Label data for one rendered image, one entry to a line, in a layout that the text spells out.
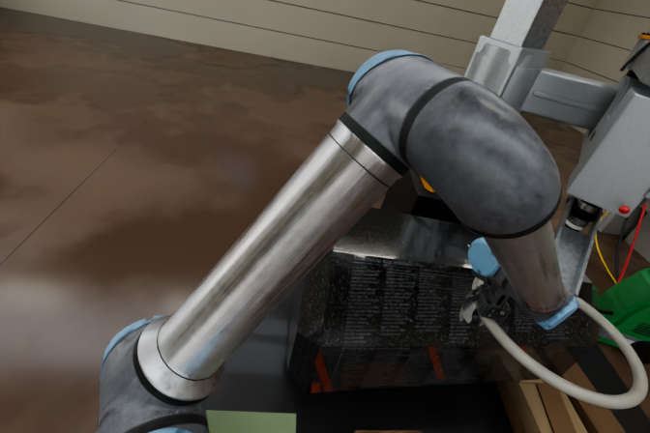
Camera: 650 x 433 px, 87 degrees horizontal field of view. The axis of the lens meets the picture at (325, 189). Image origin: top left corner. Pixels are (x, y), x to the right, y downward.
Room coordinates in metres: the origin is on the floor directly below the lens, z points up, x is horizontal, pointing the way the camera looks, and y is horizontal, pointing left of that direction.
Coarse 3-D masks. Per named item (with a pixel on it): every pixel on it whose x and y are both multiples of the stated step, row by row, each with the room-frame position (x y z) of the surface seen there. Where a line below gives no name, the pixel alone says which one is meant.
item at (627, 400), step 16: (496, 336) 0.63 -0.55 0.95; (512, 352) 0.59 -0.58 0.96; (624, 352) 0.71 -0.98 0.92; (528, 368) 0.56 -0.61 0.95; (544, 368) 0.55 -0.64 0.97; (640, 368) 0.64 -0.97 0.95; (560, 384) 0.52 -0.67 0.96; (640, 384) 0.59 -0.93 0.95; (592, 400) 0.50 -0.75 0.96; (608, 400) 0.51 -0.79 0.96; (624, 400) 0.52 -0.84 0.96; (640, 400) 0.54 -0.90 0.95
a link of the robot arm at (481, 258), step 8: (480, 240) 0.67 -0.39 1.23; (472, 248) 0.67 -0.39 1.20; (480, 248) 0.65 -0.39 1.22; (488, 248) 0.64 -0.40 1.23; (472, 256) 0.66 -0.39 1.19; (480, 256) 0.65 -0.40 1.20; (488, 256) 0.63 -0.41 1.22; (472, 264) 0.65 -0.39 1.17; (480, 264) 0.64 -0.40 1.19; (488, 264) 0.62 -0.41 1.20; (496, 264) 0.61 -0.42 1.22; (480, 272) 0.63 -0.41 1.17; (488, 272) 0.61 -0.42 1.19; (496, 272) 0.61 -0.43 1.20; (496, 280) 0.61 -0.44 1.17
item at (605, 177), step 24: (648, 96) 1.27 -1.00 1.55; (624, 120) 1.26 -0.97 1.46; (648, 120) 1.23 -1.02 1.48; (600, 144) 1.27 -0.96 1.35; (624, 144) 1.24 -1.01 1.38; (648, 144) 1.21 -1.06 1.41; (576, 168) 1.38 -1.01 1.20; (600, 168) 1.25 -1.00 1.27; (624, 168) 1.22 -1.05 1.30; (648, 168) 1.19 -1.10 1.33; (576, 192) 1.26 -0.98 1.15; (600, 192) 1.22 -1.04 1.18; (624, 192) 1.19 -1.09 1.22; (624, 216) 1.17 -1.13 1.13
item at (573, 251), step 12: (564, 216) 1.25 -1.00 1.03; (600, 216) 1.27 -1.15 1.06; (564, 228) 1.24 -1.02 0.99; (564, 240) 1.18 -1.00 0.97; (576, 240) 1.18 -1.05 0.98; (588, 240) 1.16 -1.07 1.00; (564, 252) 1.11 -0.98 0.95; (576, 252) 1.12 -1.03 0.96; (588, 252) 1.08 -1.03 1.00; (564, 264) 1.06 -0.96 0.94; (576, 264) 1.06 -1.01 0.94; (564, 276) 1.00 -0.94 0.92; (576, 276) 0.99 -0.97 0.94; (576, 288) 0.92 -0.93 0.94
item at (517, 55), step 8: (480, 40) 2.01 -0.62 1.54; (488, 40) 1.97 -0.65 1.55; (496, 40) 1.94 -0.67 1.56; (480, 48) 1.99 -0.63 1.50; (488, 48) 1.92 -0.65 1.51; (496, 48) 1.89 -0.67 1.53; (504, 48) 1.87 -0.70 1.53; (512, 48) 1.85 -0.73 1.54; (520, 48) 1.82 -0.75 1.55; (528, 48) 1.85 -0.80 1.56; (472, 56) 2.01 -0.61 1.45; (496, 56) 1.87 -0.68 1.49; (504, 56) 1.85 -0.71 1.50; (512, 56) 1.83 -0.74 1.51; (520, 56) 1.81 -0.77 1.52; (528, 56) 1.83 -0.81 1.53; (536, 56) 1.85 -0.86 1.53; (544, 56) 1.92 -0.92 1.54; (512, 64) 1.82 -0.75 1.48; (528, 64) 1.84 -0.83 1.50; (536, 64) 1.86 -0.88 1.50; (544, 64) 1.94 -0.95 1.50; (512, 72) 1.81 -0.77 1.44; (504, 80) 1.82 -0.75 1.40; (504, 88) 1.81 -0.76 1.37
